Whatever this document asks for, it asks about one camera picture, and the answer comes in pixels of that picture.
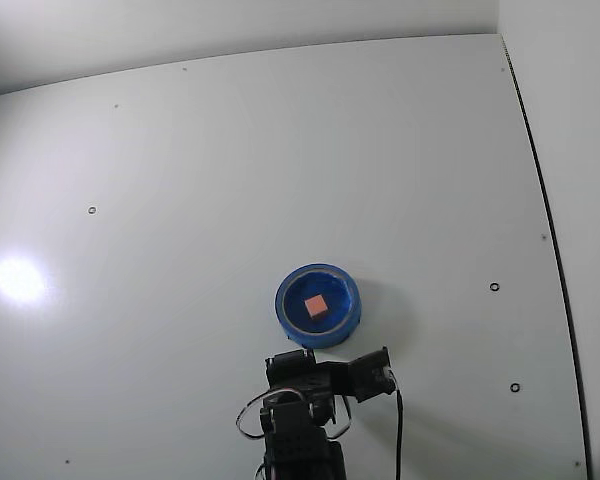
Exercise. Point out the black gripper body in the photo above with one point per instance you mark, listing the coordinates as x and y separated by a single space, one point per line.
291 363

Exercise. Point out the orange cube block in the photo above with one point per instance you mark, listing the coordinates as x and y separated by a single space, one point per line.
314 305

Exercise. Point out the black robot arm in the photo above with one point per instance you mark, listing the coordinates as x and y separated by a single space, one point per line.
295 440

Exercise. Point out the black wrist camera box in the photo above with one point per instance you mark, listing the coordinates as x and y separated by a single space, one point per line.
372 375

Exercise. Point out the blue tape roll bin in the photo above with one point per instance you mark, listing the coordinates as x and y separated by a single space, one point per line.
340 300

